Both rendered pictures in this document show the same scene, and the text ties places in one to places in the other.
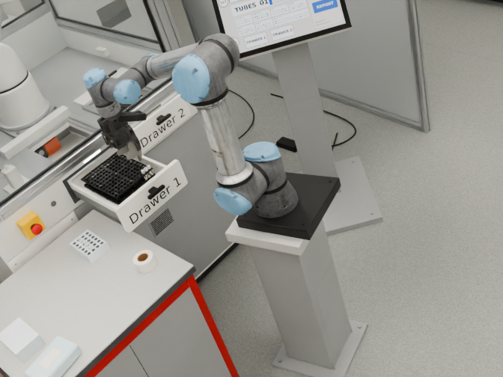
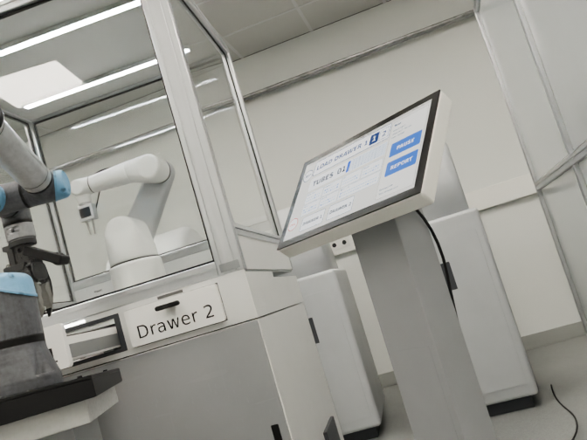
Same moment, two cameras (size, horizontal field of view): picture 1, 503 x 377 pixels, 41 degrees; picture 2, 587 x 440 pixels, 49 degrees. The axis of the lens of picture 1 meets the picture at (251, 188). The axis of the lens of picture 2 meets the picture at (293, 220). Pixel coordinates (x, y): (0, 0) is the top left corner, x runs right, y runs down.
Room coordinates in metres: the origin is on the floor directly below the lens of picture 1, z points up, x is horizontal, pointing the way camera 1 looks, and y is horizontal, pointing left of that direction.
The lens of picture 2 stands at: (1.24, -1.31, 0.82)
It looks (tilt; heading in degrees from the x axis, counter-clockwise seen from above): 7 degrees up; 42
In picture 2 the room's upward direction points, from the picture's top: 17 degrees counter-clockwise
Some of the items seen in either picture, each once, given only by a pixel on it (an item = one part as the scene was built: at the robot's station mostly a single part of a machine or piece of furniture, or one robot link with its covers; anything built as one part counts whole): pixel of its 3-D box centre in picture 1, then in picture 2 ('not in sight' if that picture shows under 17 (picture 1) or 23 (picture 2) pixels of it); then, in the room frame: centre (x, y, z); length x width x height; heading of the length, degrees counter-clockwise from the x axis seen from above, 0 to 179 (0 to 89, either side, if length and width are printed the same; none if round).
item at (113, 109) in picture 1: (108, 107); (19, 234); (2.01, 0.36, 1.20); 0.08 x 0.08 x 0.05
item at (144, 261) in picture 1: (144, 261); not in sight; (1.70, 0.41, 0.78); 0.07 x 0.07 x 0.04
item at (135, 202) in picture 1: (152, 195); (14, 360); (1.91, 0.33, 0.87); 0.29 x 0.02 x 0.11; 125
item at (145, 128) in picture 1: (160, 123); (175, 315); (2.35, 0.26, 0.87); 0.29 x 0.02 x 0.11; 125
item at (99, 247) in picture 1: (89, 246); not in sight; (1.87, 0.60, 0.78); 0.12 x 0.08 x 0.04; 34
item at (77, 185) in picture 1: (118, 180); (58, 353); (2.08, 0.45, 0.86); 0.40 x 0.26 x 0.06; 35
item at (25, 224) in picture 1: (31, 225); not in sight; (1.96, 0.78, 0.88); 0.07 x 0.05 x 0.07; 125
